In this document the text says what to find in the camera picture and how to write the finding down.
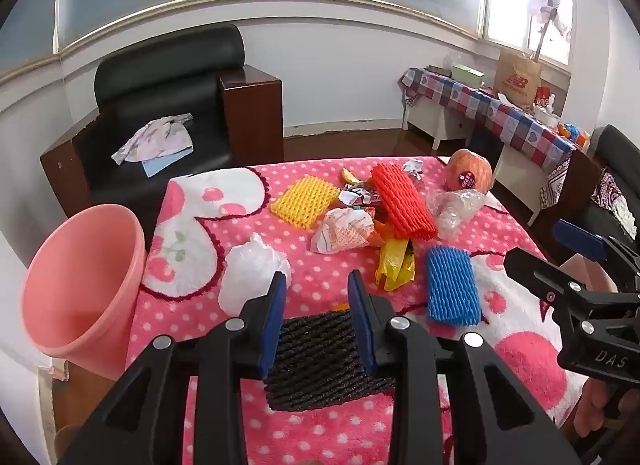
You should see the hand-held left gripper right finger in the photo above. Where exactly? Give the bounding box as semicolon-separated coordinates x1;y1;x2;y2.
347;270;583;465

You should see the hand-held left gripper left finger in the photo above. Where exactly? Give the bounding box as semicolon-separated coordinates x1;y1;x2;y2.
57;271;288;465

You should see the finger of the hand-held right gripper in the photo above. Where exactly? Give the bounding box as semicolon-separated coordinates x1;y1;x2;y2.
504;247;640;318
552;219;640;293

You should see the black foam fruit net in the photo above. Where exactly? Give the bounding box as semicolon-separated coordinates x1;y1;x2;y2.
262;310;401;413

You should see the yellow plastic bag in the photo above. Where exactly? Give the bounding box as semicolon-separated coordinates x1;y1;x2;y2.
375;237;417;292

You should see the white printed paper wrapper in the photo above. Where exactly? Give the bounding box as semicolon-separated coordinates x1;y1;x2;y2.
310;206;377;255

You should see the orange plastic bag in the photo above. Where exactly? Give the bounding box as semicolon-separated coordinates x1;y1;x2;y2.
370;217;399;249

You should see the pink plastic bin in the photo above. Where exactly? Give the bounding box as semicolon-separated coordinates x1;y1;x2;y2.
20;202;149;377

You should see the person's right hand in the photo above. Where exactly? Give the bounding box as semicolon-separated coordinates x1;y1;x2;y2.
573;379;617;441

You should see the purple patterned cloth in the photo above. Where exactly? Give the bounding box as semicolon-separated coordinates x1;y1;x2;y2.
591;169;639;241

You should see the white plastic bag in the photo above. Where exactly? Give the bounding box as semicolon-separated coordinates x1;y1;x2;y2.
217;232;292;317

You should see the pink polka dot blanket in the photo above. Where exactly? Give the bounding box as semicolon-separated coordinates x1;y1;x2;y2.
125;155;592;465

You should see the blue foam fruit net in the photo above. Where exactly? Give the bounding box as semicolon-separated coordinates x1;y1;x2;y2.
425;245;484;327

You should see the clear plastic wrap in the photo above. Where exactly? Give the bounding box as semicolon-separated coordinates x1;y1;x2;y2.
426;189;486;241

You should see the orange and blue toy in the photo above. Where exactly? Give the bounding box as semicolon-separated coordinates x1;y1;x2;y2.
558;123;592;146

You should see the orange fruit in foam net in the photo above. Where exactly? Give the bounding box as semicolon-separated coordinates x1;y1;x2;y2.
446;148;495;193

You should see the yellow foam fruit net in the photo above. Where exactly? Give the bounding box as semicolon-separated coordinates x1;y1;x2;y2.
270;176;341;230

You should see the red foam fruit net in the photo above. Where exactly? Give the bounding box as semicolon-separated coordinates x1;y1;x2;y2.
370;163;439;242

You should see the printed snack wrapper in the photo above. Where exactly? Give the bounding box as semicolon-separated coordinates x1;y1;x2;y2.
340;181;384;208

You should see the checked tablecloth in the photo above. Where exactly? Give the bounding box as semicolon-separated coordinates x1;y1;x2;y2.
398;66;579;206

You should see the brown paper bag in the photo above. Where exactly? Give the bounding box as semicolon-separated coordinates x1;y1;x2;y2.
494;48;544;110

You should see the white side table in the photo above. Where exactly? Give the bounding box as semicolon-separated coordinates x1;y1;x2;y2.
404;95;543;226

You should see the light blue cloth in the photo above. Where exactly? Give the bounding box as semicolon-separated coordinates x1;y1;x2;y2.
141;149;194;178

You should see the green box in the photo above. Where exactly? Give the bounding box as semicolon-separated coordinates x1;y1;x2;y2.
451;64;486;87

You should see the floral cloth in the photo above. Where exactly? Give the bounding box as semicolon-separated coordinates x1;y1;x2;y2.
111;113;194;166

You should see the black leather armchair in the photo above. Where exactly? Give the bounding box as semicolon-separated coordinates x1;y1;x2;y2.
40;23;285;242

